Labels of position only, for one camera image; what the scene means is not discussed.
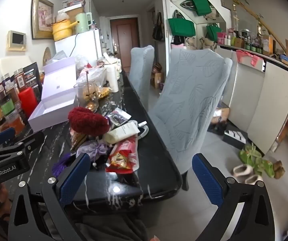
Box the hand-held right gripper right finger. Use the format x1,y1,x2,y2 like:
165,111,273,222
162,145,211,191
191,153,282,241

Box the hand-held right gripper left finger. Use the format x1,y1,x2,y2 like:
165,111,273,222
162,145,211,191
7,153,92,241

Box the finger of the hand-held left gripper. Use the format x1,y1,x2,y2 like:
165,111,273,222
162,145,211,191
0,132,45,157
0,128,16,153

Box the purple tassel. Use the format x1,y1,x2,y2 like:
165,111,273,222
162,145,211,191
52,153,79,177

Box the grey purple sachet pouch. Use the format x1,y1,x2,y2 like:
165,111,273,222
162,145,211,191
77,141,114,161

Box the small red snack packet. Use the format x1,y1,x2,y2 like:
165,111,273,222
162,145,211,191
106,151,139,174

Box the red fuzzy scrunchie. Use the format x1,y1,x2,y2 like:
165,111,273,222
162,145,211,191
68,107,110,135

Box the pink packet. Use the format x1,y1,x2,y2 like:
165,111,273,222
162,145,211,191
114,137,137,156

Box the lavender gift box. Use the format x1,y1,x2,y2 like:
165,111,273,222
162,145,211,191
28,56,80,132

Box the cream lotion tube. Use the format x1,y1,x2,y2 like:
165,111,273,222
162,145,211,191
103,121,140,145

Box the purple sachet packet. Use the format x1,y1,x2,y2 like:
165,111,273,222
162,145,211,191
107,108,132,126

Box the white cable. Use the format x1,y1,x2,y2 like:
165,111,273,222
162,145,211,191
134,122,149,140

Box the group of plastic spice jars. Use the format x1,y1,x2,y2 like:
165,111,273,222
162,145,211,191
0,73,26,133

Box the beige fuzzy slippers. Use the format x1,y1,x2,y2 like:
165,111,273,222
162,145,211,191
231,164,263,184

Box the red cylinder container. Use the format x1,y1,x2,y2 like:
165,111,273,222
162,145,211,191
18,87,38,118

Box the black box with white stripes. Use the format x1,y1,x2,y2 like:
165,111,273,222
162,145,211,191
223,130,248,150

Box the green slippers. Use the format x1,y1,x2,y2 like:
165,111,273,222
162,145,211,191
239,143,275,179

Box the person's grey trousers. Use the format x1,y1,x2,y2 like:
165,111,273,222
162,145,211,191
44,213,149,241

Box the black printed bag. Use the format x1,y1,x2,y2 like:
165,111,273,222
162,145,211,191
23,62,43,98

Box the clear glass cup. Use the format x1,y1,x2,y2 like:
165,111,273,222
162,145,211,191
74,79,100,111

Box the thin stick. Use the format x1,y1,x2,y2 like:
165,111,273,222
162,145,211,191
85,71,90,101

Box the waffle snack bag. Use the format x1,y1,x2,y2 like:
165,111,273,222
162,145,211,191
97,87,110,98

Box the large grey leaf-pattern chair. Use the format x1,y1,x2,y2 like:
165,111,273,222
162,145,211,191
148,48,233,191

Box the round woven tray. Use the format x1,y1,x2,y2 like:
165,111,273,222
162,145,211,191
44,47,53,66

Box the grey plastic bag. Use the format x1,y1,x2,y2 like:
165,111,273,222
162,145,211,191
51,51,68,63

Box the clear plastic bag with bowl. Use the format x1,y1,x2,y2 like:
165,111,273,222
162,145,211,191
77,66,107,86

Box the white paper towel roll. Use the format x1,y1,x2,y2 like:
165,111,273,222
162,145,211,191
106,65,120,93

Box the white cabinet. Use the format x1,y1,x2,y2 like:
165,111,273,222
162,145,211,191
215,44,288,153

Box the white fridge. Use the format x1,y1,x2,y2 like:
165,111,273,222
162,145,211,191
54,29,103,63

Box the yellow cooking pot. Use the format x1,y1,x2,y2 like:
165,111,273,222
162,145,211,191
51,20,80,42

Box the framed picture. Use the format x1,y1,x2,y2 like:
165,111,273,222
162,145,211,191
32,0,55,40

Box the small grey leaf-pattern chair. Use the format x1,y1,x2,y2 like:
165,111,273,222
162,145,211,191
129,46,155,111

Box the light green kettle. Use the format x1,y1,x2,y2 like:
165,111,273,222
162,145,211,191
74,12,93,34

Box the small clear plastic bag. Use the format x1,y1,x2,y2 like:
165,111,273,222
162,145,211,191
56,9,70,23

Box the pink plastic bag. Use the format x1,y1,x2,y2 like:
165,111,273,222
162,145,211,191
236,50,263,67

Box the brown door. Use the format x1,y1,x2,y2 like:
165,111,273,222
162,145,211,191
110,17,139,68

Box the cardboard box with pink print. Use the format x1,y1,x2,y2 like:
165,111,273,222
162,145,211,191
62,0,87,22

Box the row of bottles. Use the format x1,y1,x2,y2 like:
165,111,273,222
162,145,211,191
218,29,275,56

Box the green tote bag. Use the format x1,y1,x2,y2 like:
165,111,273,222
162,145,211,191
168,17,196,38
189,0,212,17
206,23,222,41

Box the black handbag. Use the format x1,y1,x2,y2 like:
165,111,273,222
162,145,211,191
152,12,165,42

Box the bamboo pole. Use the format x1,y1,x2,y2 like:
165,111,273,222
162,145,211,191
221,0,288,91

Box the wall intercom panel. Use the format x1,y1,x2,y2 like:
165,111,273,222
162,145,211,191
7,30,26,52

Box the black power cord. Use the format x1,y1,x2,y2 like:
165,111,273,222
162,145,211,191
70,33,80,57

